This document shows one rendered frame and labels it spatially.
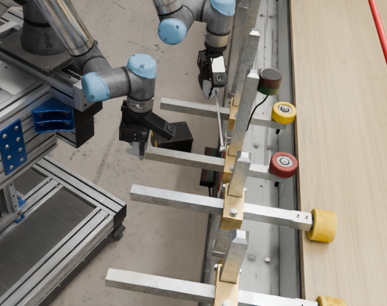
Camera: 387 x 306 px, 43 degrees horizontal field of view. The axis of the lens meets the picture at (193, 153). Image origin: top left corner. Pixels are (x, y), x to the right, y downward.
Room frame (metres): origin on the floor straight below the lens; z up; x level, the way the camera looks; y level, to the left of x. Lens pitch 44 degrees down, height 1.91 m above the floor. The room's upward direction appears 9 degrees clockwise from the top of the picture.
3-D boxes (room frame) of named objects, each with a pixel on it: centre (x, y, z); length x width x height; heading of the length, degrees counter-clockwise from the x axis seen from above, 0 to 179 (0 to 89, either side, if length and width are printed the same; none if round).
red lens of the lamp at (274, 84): (1.10, -0.17, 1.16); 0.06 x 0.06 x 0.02
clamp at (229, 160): (1.08, -0.13, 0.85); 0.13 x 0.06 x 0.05; 0
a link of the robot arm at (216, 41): (1.32, -0.01, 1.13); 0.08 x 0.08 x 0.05
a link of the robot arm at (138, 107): (1.06, 0.17, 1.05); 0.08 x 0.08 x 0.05
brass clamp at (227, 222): (0.83, -0.12, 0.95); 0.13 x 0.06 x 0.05; 0
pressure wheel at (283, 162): (1.06, -0.27, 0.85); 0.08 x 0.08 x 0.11
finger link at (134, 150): (1.05, 0.17, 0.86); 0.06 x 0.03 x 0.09; 89
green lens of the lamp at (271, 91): (1.10, -0.17, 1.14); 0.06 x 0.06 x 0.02
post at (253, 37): (1.35, -0.13, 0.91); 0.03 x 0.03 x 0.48; 0
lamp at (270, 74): (1.10, -0.17, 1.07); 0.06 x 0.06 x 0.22; 0
